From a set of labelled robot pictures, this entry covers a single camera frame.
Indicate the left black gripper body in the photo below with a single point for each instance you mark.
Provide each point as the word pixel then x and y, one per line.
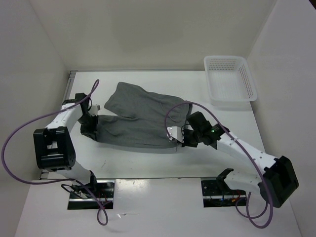
pixel 88 124

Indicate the grey shorts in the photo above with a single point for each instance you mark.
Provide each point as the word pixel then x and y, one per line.
pixel 139 119

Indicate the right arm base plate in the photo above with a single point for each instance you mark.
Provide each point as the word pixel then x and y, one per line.
pixel 213 196

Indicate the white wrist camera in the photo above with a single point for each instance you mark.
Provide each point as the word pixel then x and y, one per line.
pixel 94 110
pixel 174 133

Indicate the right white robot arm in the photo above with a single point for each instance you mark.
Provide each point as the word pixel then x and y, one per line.
pixel 275 179

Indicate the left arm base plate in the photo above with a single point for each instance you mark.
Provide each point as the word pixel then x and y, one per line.
pixel 81 199

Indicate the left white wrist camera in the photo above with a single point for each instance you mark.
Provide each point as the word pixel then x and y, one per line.
pixel 94 110

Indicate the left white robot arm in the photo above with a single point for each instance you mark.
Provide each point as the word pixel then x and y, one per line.
pixel 54 148

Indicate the white plastic basket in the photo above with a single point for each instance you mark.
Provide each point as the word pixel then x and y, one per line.
pixel 229 79

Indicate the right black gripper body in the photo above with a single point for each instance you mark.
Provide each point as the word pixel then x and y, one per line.
pixel 191 138

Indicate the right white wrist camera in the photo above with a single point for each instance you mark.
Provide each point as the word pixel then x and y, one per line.
pixel 174 133

